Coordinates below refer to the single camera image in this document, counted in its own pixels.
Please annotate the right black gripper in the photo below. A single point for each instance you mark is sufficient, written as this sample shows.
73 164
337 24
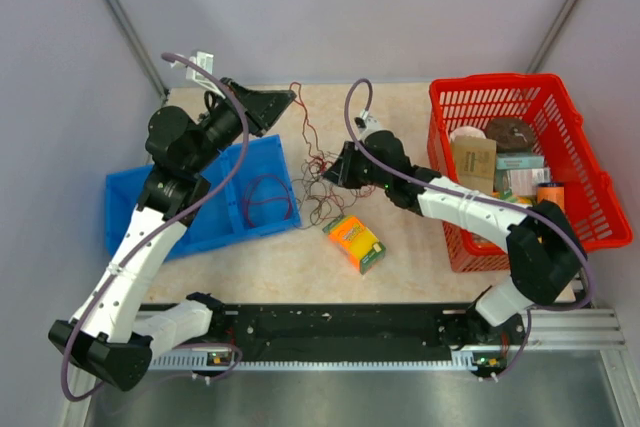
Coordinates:
341 173

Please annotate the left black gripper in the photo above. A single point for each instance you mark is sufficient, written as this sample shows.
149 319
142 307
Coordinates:
261 107

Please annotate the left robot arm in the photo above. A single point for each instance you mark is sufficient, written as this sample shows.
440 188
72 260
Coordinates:
103 337

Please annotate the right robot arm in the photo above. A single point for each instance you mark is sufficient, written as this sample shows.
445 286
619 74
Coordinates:
543 252

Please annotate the orange sponge package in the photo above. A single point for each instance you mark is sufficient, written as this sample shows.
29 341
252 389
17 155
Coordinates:
362 247

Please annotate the blue plastic bin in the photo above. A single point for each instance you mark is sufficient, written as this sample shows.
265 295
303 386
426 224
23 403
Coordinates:
257 202

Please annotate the brown cardboard box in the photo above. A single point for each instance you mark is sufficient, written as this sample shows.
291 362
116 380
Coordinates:
475 163

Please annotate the teal small box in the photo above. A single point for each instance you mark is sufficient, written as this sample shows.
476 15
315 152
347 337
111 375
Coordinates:
513 161

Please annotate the brown round lid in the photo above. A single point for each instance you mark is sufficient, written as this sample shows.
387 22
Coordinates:
512 135

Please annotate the orange cylindrical can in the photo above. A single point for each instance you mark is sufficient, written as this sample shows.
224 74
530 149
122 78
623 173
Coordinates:
552 192

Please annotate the red plastic basket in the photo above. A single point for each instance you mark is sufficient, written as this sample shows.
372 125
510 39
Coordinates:
544 104

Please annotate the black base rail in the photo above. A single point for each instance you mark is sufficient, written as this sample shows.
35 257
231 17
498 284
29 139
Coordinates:
357 332

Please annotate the aluminium frame rail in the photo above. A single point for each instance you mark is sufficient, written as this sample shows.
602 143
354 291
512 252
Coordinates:
575 330

